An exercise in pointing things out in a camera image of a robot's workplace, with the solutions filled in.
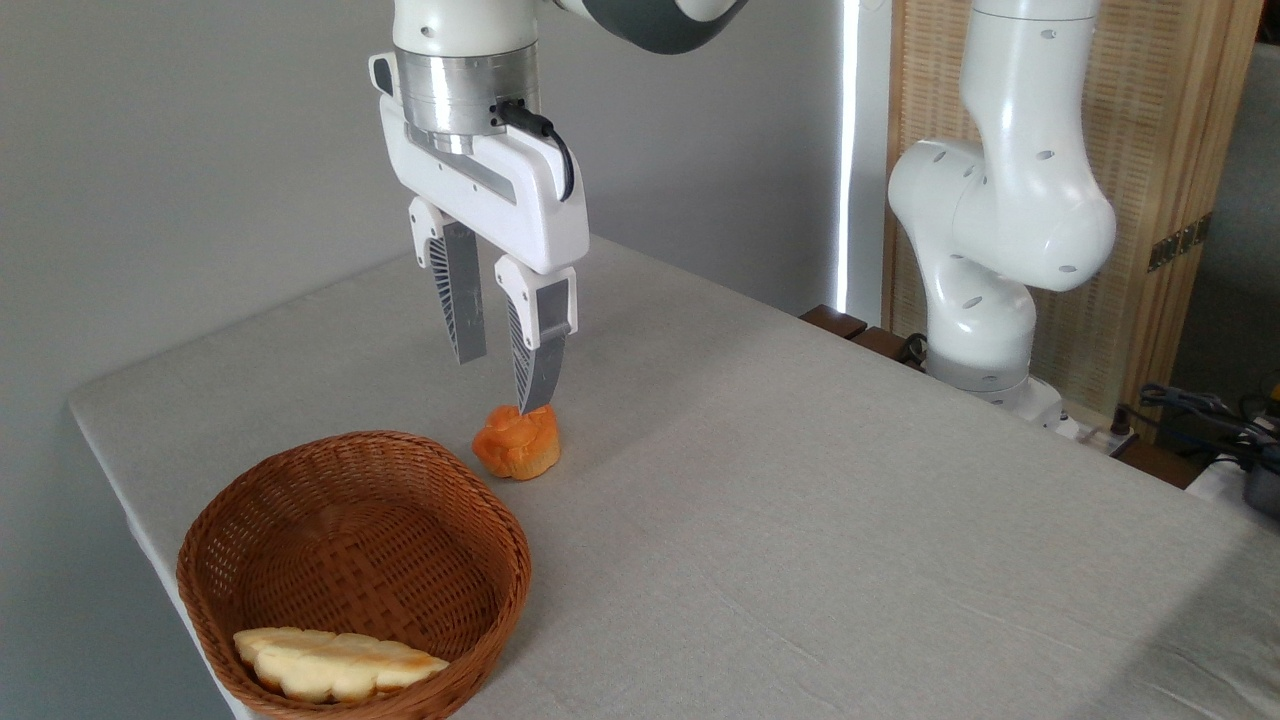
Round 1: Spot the grey tablecloth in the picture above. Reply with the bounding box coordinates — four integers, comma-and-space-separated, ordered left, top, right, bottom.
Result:
68, 237, 1280, 720

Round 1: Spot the brown wicker basket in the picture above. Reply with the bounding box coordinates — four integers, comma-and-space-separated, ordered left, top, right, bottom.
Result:
177, 431, 533, 720

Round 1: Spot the metal screen hinge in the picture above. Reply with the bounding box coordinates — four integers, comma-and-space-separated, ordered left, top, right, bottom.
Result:
1147, 212, 1214, 273

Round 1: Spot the black cable bundle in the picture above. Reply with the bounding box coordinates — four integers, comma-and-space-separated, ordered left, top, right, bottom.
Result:
1138, 383, 1280, 453

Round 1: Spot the dark grey round object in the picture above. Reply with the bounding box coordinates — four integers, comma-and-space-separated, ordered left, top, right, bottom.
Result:
1244, 465, 1280, 519

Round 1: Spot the white power strip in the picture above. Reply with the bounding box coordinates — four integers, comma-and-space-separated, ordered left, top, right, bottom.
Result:
1040, 400, 1141, 458

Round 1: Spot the dark wooden block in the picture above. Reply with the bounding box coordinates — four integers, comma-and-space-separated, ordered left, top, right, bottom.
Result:
850, 326, 927, 372
800, 305, 869, 341

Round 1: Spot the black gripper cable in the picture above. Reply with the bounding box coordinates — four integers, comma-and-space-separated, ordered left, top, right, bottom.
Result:
492, 98, 577, 203

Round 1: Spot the wooden rattan folding screen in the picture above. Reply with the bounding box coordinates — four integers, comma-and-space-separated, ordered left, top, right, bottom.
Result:
882, 0, 1266, 443

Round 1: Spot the pale flower-shaped bread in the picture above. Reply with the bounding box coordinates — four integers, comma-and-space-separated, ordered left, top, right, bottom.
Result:
233, 627, 450, 704

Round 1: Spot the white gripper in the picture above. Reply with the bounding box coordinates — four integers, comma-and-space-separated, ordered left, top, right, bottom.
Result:
369, 51, 591, 415

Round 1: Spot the orange muffin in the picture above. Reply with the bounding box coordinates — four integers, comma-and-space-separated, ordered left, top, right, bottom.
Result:
472, 404, 562, 482

